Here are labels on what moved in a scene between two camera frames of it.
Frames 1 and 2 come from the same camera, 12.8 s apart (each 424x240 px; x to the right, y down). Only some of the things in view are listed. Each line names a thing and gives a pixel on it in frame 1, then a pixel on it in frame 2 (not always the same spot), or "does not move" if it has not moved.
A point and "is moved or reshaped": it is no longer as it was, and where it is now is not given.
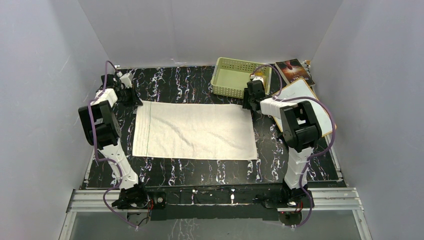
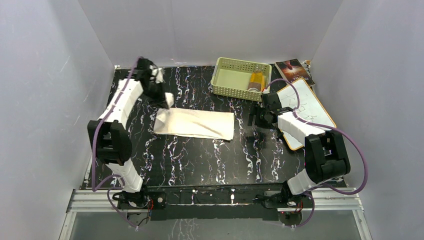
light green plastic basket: (231, 76) does not move
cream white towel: (175, 130) is moved or reshaped
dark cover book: (292, 71) does not move
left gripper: (135, 101) to (162, 101)
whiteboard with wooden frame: (299, 91) does not move
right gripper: (246, 105) to (254, 111)
